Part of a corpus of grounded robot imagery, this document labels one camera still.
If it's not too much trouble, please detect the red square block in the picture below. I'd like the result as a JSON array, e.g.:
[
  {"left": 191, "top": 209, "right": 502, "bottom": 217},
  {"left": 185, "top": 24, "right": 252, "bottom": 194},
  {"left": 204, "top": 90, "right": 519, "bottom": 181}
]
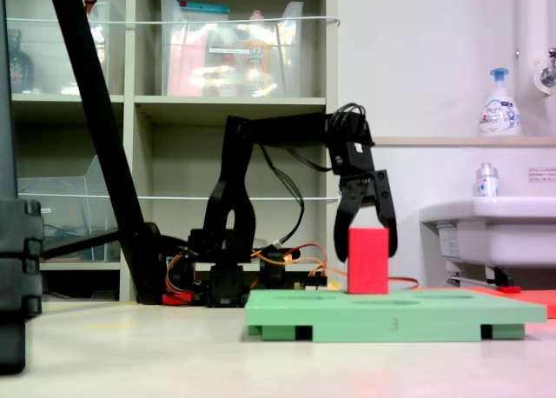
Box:
[{"left": 347, "top": 227, "right": 390, "bottom": 295}]

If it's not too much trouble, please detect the orange flat block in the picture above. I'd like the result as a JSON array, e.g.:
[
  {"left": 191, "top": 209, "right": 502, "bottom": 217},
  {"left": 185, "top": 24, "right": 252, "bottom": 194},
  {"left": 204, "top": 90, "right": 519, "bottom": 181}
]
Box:
[{"left": 467, "top": 285, "right": 556, "bottom": 320}]

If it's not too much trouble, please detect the small clear sanitizer bottle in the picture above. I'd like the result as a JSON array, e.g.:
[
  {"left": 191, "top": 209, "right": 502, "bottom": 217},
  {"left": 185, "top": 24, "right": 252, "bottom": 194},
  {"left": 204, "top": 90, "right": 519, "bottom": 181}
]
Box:
[{"left": 472, "top": 162, "right": 500, "bottom": 198}]

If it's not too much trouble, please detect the green shape sorting board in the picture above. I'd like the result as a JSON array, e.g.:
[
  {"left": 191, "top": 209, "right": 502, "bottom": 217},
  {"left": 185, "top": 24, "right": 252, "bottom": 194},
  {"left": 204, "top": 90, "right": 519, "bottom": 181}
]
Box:
[{"left": 244, "top": 288, "right": 547, "bottom": 343}]

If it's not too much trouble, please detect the white sink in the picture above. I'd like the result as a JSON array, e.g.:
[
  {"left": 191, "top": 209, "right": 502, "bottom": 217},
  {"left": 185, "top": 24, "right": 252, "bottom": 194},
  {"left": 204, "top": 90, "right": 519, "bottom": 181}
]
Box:
[{"left": 419, "top": 196, "right": 556, "bottom": 289}]

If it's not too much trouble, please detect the yellow bottle with pink cap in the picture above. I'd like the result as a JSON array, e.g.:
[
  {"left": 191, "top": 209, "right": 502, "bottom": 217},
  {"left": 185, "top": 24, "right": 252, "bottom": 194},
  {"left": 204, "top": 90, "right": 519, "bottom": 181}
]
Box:
[{"left": 242, "top": 10, "right": 279, "bottom": 97}]

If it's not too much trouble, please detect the white blue pump soap bottle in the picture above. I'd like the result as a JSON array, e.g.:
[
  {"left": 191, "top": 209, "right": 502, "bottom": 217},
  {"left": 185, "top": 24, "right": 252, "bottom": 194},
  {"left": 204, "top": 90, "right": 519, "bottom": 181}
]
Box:
[{"left": 477, "top": 67, "right": 522, "bottom": 137}]

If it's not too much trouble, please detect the beige shelf unit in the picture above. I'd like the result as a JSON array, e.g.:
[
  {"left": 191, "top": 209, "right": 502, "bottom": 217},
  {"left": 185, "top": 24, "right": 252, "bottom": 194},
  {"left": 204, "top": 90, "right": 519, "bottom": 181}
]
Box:
[{"left": 0, "top": 0, "right": 340, "bottom": 303}]

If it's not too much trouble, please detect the pink packet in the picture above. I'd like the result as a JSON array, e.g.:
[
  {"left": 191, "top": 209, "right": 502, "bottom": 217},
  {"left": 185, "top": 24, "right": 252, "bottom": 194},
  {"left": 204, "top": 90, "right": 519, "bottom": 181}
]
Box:
[{"left": 167, "top": 29, "right": 209, "bottom": 97}]

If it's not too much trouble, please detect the red table clamp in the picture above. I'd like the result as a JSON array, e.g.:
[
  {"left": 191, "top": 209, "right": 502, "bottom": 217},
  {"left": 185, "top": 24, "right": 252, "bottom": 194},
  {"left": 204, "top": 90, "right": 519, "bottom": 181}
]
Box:
[{"left": 162, "top": 289, "right": 195, "bottom": 306}]

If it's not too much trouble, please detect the metal faucet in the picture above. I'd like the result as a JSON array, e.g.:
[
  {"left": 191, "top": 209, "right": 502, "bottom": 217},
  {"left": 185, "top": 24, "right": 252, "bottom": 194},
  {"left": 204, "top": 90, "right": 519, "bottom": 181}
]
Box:
[{"left": 533, "top": 46, "right": 556, "bottom": 96}]

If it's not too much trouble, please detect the large clear storage bin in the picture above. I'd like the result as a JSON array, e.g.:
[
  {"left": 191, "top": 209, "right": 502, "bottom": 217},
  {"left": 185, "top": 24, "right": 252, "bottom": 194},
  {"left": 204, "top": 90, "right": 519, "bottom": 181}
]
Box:
[{"left": 159, "top": 0, "right": 305, "bottom": 98}]

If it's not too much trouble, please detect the clear plastic file box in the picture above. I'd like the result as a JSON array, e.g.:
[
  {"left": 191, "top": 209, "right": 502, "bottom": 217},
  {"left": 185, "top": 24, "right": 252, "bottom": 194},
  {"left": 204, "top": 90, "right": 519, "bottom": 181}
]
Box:
[
  {"left": 64, "top": 0, "right": 125, "bottom": 96},
  {"left": 17, "top": 154, "right": 122, "bottom": 262}
]

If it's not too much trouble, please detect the black tripod brace bar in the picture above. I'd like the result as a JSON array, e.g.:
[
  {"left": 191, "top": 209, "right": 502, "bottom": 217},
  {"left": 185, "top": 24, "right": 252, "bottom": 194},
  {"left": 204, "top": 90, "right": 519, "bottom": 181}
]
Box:
[{"left": 41, "top": 227, "right": 125, "bottom": 261}]

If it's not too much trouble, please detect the black notched tripod leg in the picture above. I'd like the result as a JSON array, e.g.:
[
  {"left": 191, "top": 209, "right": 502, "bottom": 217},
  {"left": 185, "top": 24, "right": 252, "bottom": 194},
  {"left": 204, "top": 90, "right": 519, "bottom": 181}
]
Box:
[{"left": 0, "top": 0, "right": 45, "bottom": 376}]

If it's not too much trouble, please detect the dark patterned bottle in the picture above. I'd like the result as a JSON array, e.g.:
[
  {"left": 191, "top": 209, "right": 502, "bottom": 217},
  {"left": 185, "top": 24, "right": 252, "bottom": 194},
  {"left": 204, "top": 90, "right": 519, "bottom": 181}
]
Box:
[{"left": 6, "top": 28, "right": 36, "bottom": 94}]

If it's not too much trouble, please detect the black arm wire bundle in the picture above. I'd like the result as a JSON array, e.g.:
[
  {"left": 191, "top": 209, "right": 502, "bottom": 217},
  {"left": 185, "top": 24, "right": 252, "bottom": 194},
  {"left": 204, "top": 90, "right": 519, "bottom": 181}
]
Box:
[{"left": 258, "top": 143, "right": 335, "bottom": 249}]

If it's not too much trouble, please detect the black gripper wire loop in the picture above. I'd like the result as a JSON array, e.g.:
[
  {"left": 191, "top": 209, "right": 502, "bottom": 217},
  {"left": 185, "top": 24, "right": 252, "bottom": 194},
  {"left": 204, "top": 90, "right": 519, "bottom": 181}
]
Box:
[{"left": 328, "top": 103, "right": 374, "bottom": 145}]

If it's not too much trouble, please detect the white shelf cord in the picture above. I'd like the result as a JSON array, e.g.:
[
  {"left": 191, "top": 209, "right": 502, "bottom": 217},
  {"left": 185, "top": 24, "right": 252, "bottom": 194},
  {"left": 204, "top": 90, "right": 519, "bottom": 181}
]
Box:
[
  {"left": 17, "top": 189, "right": 345, "bottom": 202},
  {"left": 6, "top": 16, "right": 342, "bottom": 28}
]

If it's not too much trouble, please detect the white wall pipe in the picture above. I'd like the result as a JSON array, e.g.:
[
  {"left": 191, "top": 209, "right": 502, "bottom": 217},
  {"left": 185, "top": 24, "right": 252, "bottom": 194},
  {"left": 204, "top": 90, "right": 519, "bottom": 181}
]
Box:
[{"left": 513, "top": 0, "right": 556, "bottom": 136}]

